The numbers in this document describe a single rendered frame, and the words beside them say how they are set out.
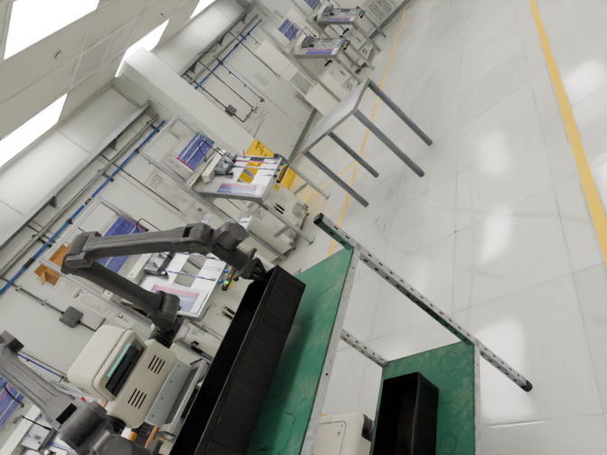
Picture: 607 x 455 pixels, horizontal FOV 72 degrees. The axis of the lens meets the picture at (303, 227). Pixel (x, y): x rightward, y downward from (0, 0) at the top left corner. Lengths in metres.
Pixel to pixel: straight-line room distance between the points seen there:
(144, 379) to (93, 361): 0.18
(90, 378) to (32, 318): 3.65
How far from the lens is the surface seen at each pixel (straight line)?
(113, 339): 1.56
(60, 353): 5.10
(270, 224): 4.57
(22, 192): 5.69
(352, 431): 2.02
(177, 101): 6.57
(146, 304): 1.55
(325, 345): 1.11
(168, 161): 4.62
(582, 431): 1.78
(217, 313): 3.85
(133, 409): 1.60
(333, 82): 7.36
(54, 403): 1.07
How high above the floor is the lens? 1.50
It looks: 18 degrees down
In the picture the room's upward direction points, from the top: 52 degrees counter-clockwise
